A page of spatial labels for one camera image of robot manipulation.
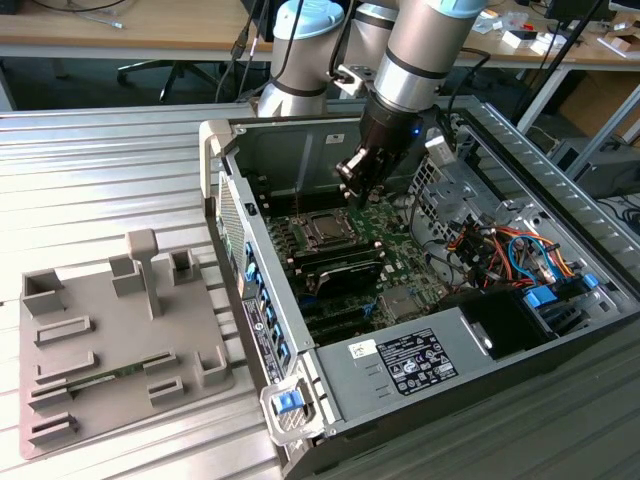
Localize blue case latch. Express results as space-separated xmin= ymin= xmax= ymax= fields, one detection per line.
xmin=273 ymin=392 xmax=302 ymax=414

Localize black graphics card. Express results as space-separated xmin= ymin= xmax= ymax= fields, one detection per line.
xmin=313 ymin=260 xmax=385 ymax=300

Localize white handwritten sticker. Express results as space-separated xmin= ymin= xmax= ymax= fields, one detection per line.
xmin=347 ymin=338 xmax=378 ymax=359

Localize metal drive cage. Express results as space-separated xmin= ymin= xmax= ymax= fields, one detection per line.
xmin=407 ymin=112 xmax=509 ymax=241

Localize grey wrist bracket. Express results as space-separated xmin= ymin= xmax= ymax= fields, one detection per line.
xmin=327 ymin=63 xmax=375 ymax=100

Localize small white box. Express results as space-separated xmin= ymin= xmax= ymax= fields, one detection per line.
xmin=501 ymin=29 xmax=531 ymax=51

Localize black slanted pole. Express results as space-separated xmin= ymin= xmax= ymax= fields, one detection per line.
xmin=512 ymin=0 xmax=604 ymax=124

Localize green RAM stick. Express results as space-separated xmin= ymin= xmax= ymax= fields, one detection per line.
xmin=67 ymin=363 xmax=147 ymax=390

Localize grey power supply unit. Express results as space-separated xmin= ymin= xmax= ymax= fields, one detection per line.
xmin=315 ymin=305 xmax=499 ymax=422

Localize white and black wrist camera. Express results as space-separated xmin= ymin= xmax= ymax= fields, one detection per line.
xmin=423 ymin=126 xmax=458 ymax=165

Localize black plastic shroud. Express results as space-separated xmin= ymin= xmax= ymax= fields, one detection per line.
xmin=438 ymin=287 xmax=557 ymax=362

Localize black power supply label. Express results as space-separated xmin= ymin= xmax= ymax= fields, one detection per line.
xmin=375 ymin=327 xmax=459 ymax=397

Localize silver CPU plate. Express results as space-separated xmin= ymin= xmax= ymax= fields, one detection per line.
xmin=312 ymin=215 xmax=347 ymax=241

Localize coloured power wire bundle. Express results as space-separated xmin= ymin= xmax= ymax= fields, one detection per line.
xmin=446 ymin=219 xmax=584 ymax=292

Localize long wooden desk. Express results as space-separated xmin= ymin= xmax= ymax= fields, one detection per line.
xmin=0 ymin=0 xmax=640 ymax=71

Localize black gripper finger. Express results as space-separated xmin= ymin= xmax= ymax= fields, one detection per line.
xmin=356 ymin=151 xmax=397 ymax=210
xmin=334 ymin=148 xmax=372 ymax=197

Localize grey parts rack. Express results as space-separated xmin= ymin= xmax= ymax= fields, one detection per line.
xmin=18 ymin=228 xmax=237 ymax=461

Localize brown cardboard box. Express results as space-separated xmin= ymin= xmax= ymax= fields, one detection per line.
xmin=557 ymin=69 xmax=640 ymax=139

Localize black monitor base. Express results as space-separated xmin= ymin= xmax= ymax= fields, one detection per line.
xmin=544 ymin=0 xmax=616 ymax=21

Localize small open cardboard box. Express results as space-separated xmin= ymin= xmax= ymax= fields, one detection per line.
xmin=606 ymin=34 xmax=635 ymax=57

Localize black RAM slots bank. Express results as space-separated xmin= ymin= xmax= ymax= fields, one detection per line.
xmin=287 ymin=238 xmax=386 ymax=274
xmin=257 ymin=169 xmax=354 ymax=219

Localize open grey PC case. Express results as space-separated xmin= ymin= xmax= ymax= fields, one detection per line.
xmin=198 ymin=102 xmax=640 ymax=480

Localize black expansion slots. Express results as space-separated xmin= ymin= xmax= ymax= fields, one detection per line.
xmin=298 ymin=298 xmax=379 ymax=346

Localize green motherboard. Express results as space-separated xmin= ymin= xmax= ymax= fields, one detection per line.
xmin=262 ymin=187 xmax=454 ymax=347

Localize silver chipset heatsink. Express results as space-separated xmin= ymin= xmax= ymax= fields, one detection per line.
xmin=377 ymin=288 xmax=424 ymax=322

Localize blue disk carrier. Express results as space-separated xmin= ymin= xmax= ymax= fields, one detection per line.
xmin=522 ymin=284 xmax=557 ymax=312

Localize grey computer on floor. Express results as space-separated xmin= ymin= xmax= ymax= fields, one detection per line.
xmin=549 ymin=137 xmax=640 ymax=199

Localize metal socket cover frame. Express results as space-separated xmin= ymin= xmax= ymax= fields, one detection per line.
xmin=297 ymin=209 xmax=360 ymax=250

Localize black office chair base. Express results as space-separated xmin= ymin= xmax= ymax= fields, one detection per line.
xmin=117 ymin=59 xmax=216 ymax=104

